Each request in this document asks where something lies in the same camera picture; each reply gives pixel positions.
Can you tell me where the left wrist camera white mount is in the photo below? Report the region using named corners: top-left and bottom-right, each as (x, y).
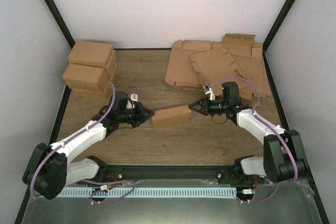
top-left (127, 93), bottom-right (138, 109)

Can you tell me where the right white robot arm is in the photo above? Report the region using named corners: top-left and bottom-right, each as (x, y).
top-left (188, 82), bottom-right (310, 184)

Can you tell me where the light blue slotted cable duct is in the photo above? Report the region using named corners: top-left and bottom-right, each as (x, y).
top-left (58, 187), bottom-right (237, 199)

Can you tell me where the cardboard box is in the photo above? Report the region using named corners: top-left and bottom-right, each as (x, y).
top-left (152, 105), bottom-right (192, 129)
top-left (70, 80), bottom-right (111, 98)
top-left (62, 63), bottom-right (110, 92)
top-left (68, 41), bottom-right (117, 72)

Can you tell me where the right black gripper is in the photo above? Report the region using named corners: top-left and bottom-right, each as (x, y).
top-left (190, 97), bottom-right (229, 117)

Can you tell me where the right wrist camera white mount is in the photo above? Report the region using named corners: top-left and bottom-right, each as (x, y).
top-left (203, 84), bottom-right (216, 101)

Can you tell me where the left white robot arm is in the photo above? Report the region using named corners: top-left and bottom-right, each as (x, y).
top-left (22, 91), bottom-right (155, 199)

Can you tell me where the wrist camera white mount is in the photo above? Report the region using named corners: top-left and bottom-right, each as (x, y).
top-left (203, 84), bottom-right (216, 101)
top-left (127, 93), bottom-right (138, 109)

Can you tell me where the stack of flat cardboard blanks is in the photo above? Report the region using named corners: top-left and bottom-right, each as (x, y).
top-left (165, 34), bottom-right (271, 102)

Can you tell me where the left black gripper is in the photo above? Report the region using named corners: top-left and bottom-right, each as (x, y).
top-left (119, 102), bottom-right (155, 127)

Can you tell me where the black aluminium frame rail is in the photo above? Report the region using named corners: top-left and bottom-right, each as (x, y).
top-left (31, 164), bottom-right (311, 183)

